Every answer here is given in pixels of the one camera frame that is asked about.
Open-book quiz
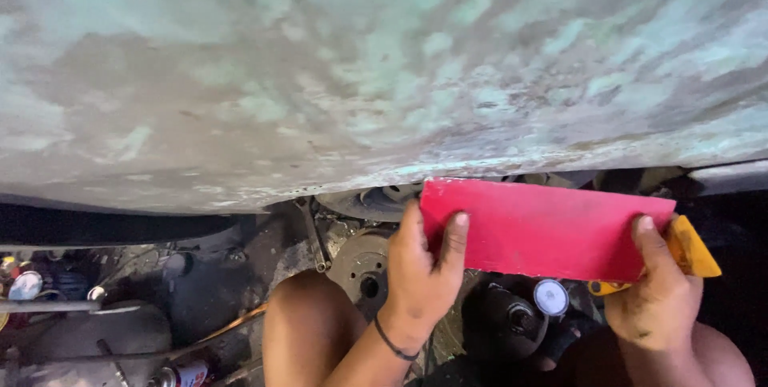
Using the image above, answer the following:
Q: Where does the person's left hand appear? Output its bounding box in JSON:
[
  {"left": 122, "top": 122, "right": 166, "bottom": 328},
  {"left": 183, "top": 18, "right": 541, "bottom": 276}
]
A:
[{"left": 377, "top": 199, "right": 470, "bottom": 352}]

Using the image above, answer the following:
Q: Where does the person's right hand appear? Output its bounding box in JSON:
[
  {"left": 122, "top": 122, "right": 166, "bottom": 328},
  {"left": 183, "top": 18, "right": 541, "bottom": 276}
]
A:
[{"left": 603, "top": 214, "right": 704, "bottom": 353}]

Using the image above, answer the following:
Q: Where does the yellow plastic spreader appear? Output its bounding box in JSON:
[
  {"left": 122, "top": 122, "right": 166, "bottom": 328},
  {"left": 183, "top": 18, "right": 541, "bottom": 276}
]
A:
[{"left": 588, "top": 214, "right": 722, "bottom": 297}]

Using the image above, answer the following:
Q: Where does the red sanding sheet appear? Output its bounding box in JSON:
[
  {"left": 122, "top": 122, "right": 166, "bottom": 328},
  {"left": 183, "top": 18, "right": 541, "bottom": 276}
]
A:
[{"left": 419, "top": 177, "right": 677, "bottom": 283}]

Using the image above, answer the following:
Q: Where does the rusty brake disc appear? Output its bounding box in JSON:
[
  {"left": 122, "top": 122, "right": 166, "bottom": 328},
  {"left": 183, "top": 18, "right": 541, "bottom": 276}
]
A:
[{"left": 327, "top": 229, "right": 397, "bottom": 321}]

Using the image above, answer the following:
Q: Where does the black wrist band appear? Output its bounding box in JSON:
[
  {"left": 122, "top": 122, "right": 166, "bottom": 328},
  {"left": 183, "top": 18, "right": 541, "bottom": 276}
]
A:
[{"left": 373, "top": 315, "right": 422, "bottom": 363}]

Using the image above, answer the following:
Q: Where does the black round can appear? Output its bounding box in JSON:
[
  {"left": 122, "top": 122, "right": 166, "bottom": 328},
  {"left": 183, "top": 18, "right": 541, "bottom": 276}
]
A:
[{"left": 461, "top": 282, "right": 550, "bottom": 364}]

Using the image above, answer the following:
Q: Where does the grey wheel hub part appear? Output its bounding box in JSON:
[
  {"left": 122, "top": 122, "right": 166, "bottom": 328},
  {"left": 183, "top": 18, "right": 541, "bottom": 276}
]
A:
[{"left": 315, "top": 183, "right": 424, "bottom": 223}]

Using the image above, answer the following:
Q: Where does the round white lid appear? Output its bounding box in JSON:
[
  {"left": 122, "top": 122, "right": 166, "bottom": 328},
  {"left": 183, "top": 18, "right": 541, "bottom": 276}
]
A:
[{"left": 533, "top": 279, "right": 570, "bottom": 317}]

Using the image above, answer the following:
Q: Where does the metal wrench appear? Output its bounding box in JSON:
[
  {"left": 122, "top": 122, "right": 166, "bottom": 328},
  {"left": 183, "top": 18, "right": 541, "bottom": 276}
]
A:
[{"left": 294, "top": 196, "right": 332, "bottom": 274}]

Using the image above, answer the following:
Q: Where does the sanded grey car body panel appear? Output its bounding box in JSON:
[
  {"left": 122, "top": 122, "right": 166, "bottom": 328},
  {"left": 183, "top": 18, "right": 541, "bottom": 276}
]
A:
[{"left": 0, "top": 0, "right": 768, "bottom": 215}]

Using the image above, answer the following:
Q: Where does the red and white spray can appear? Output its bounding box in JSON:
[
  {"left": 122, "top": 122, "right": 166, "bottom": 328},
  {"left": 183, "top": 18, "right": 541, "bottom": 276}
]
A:
[{"left": 147, "top": 360, "right": 211, "bottom": 387}]

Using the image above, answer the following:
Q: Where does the screwdriver with metal shaft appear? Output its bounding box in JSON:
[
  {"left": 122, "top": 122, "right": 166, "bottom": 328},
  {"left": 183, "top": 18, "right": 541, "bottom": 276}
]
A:
[{"left": 96, "top": 339, "right": 132, "bottom": 387}]

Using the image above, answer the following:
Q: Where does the grey metal bar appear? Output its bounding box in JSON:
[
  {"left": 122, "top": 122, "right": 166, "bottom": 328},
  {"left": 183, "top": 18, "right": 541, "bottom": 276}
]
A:
[{"left": 0, "top": 297, "right": 106, "bottom": 315}]

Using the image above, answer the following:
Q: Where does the heap of tools and cans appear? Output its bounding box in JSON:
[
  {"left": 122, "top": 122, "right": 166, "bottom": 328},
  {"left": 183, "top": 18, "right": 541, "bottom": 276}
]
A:
[{"left": 0, "top": 249, "right": 109, "bottom": 334}]

